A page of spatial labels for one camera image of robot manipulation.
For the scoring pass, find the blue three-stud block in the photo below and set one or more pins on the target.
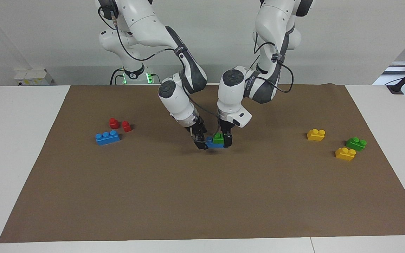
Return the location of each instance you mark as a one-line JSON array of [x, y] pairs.
[[107, 137], [213, 143]]

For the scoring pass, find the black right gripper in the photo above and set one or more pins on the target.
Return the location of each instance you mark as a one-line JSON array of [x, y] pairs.
[[196, 128]]

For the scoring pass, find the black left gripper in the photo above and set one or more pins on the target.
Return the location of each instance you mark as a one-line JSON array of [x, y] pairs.
[[226, 125]]

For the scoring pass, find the green two-stud block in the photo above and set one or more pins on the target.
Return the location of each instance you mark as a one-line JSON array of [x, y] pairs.
[[218, 138], [356, 144]]

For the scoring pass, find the white wall socket box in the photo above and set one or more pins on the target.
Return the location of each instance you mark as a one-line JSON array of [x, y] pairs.
[[33, 77]]

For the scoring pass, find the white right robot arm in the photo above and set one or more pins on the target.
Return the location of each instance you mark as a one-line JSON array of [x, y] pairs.
[[146, 21]]

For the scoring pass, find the brown paper table mat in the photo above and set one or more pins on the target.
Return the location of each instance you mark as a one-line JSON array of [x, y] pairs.
[[202, 196]]

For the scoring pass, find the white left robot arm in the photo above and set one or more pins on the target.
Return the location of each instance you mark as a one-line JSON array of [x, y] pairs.
[[269, 21]]

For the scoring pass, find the yellow two-stud block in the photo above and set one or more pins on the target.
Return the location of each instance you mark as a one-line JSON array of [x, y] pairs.
[[345, 154], [316, 135]]

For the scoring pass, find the red single-stud block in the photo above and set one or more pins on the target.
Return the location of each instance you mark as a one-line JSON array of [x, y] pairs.
[[126, 126], [114, 123]]

